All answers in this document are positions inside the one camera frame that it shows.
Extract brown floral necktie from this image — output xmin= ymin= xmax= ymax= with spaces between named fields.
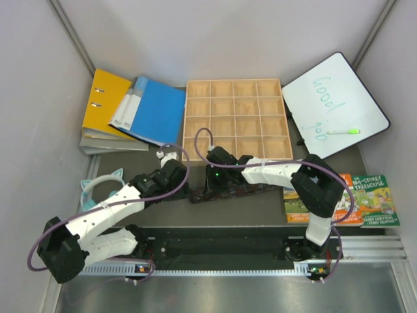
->
xmin=190 ymin=183 xmax=280 ymax=204

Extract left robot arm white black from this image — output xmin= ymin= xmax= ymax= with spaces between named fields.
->
xmin=36 ymin=153 xmax=190 ymax=284

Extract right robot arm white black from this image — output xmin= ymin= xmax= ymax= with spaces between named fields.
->
xmin=203 ymin=146 xmax=354 ymax=261

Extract wooden compartment tray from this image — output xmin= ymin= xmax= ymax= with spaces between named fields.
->
xmin=182 ymin=78 xmax=293 ymax=166

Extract Animal Farm book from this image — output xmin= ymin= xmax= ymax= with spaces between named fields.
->
xmin=283 ymin=188 xmax=309 ymax=224

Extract blue folder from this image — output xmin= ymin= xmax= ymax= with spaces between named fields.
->
xmin=109 ymin=76 xmax=186 ymax=146

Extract teal cat-ear headphones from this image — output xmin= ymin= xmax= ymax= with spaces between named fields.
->
xmin=79 ymin=168 xmax=126 ymax=213

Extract grey binder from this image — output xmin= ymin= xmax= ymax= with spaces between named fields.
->
xmin=79 ymin=136 xmax=149 ymax=155

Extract white whiteboard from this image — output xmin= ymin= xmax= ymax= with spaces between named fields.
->
xmin=282 ymin=52 xmax=390 ymax=158

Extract green marker pen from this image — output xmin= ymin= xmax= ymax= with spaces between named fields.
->
xmin=327 ymin=129 xmax=360 ymax=135

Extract green Treehouse book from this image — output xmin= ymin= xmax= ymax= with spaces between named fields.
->
xmin=351 ymin=175 xmax=400 ymax=228

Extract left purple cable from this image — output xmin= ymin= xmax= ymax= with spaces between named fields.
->
xmin=27 ymin=143 xmax=190 ymax=284

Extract purple cable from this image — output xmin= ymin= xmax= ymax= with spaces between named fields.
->
xmin=194 ymin=127 xmax=355 ymax=284
xmin=27 ymin=143 xmax=190 ymax=284

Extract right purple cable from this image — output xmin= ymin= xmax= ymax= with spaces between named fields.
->
xmin=194 ymin=127 xmax=355 ymax=284

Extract white cable duct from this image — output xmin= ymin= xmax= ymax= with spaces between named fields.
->
xmin=79 ymin=261 xmax=324 ymax=278

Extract yellow ring binder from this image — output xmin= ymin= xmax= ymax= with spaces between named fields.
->
xmin=81 ymin=69 xmax=132 ymax=141

